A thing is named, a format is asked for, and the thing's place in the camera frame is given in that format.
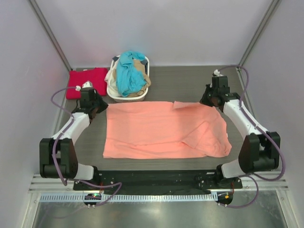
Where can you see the white t-shirt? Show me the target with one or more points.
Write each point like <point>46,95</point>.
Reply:
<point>110,79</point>

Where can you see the salmon pink t-shirt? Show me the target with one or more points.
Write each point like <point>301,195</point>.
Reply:
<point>165,130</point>

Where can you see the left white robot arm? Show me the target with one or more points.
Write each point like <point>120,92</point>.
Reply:
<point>57,155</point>

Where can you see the folded red t-shirt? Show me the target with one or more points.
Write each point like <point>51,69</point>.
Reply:
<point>96,76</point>

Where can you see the left aluminium corner post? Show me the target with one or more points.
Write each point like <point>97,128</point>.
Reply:
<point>46,27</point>

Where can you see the white slotted cable duct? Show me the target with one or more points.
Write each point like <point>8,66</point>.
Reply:
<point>95,197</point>

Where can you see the right aluminium corner post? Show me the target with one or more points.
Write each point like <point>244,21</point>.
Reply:
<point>260,29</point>

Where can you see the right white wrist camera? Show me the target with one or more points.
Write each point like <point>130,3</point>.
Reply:
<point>217,73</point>

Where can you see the white perforated laundry basket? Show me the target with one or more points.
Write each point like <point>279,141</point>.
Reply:
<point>122,99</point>

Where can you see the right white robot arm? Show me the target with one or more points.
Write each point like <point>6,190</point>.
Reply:
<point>259,151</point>

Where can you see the turquoise blue t-shirt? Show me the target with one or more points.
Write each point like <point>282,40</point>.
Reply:
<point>128,79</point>

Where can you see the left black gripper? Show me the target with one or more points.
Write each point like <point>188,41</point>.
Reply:
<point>104,105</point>

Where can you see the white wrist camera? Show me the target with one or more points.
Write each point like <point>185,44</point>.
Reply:
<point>87,84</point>
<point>217,73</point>

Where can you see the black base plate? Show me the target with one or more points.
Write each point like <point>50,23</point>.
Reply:
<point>198,179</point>

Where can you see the aluminium frame rail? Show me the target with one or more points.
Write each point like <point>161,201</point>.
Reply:
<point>41,185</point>

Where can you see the aluminium corner post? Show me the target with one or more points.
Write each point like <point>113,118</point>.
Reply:
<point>46,27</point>
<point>260,29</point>

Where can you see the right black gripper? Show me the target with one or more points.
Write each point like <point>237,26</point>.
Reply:
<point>204,100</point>

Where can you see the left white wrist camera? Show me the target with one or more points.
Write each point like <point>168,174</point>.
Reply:
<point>87,84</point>

